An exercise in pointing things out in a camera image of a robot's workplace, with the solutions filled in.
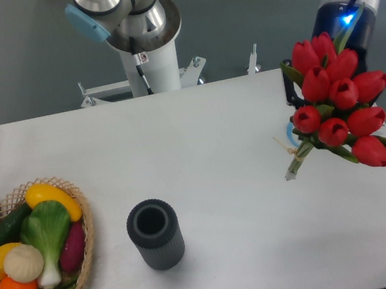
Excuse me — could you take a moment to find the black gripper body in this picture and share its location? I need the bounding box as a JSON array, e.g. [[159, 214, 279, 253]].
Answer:
[[305, 0, 386, 114]]

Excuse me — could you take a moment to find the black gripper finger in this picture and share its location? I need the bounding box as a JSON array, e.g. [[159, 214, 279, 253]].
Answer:
[[281, 68, 310, 107]]

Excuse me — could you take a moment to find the red tulip bouquet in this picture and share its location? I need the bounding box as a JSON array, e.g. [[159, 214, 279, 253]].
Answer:
[[280, 6, 386, 180]]

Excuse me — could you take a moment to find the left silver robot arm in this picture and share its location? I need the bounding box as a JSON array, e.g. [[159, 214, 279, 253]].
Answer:
[[65, 0, 294, 98]]

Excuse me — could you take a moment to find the dark grey ribbed vase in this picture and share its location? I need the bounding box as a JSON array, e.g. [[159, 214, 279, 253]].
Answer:
[[126, 198, 185, 271]]

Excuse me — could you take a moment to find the purple sweet potato toy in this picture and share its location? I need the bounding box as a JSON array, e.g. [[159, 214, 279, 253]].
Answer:
[[59, 222, 85, 272]]

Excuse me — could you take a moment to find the green bok choy toy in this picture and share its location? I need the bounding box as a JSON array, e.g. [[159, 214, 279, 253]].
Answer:
[[20, 201, 71, 289]]

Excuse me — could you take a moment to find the dark green cucumber toy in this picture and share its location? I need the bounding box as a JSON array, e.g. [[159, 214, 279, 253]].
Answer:
[[0, 202, 32, 246]]

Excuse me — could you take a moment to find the cream steamed bun toy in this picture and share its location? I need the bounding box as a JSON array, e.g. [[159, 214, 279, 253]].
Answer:
[[3, 244, 44, 283]]

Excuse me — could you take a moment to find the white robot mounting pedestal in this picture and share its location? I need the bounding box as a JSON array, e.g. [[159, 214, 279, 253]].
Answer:
[[70, 15, 264, 110]]

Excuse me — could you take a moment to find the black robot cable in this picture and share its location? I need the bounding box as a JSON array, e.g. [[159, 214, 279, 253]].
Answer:
[[127, 34, 155, 98]]

